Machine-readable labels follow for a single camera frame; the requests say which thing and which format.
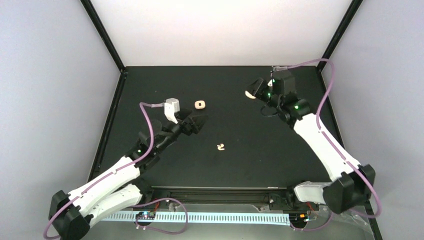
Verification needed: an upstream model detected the black frame post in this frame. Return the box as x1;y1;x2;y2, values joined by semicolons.
80;0;126;72
321;0;363;59

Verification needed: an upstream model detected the white slotted cable duct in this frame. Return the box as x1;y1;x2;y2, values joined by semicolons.
103;210;290;226

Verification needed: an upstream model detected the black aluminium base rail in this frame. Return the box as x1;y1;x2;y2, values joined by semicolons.
133;181;307;213

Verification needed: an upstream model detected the right black frame post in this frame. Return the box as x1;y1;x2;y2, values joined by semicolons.
321;0;363;59

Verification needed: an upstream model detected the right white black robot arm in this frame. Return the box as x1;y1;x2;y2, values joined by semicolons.
245;70;376;214

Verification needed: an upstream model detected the left black frame post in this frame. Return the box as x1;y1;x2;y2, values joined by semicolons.
80;0;126;72

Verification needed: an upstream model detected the small green circuit board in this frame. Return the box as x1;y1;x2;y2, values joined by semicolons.
135;211;156;222

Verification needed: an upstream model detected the right base circuit board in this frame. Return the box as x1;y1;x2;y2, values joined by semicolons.
289;213;316;222

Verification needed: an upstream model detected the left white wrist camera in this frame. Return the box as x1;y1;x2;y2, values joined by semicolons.
163;98;180;124

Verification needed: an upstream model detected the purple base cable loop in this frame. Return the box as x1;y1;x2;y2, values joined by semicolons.
133;198;189;236

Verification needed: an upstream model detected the pink earbuds charging case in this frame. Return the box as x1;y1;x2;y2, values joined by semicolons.
194;100;206;110

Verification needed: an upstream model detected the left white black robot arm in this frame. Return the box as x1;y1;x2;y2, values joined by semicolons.
48;108;208;240

